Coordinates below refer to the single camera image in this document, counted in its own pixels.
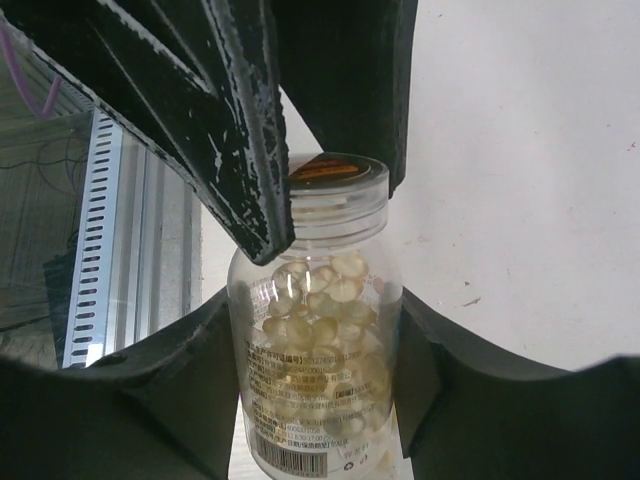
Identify white slotted cable duct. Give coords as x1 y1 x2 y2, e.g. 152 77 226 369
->
62 109 123 369

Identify clear bottle yellow pills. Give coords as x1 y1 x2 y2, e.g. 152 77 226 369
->
227 236 402 479

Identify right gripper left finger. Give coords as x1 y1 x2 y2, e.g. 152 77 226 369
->
1 292 239 479

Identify clear bottle cap orange label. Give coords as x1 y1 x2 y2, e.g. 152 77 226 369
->
288 152 389 251

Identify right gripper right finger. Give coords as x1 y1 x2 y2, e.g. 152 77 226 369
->
394 291 639 479

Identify aluminium mounting rail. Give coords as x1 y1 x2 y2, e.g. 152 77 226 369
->
104 134 202 355

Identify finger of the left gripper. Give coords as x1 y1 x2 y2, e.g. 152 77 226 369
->
1 1 293 265
270 0 418 190

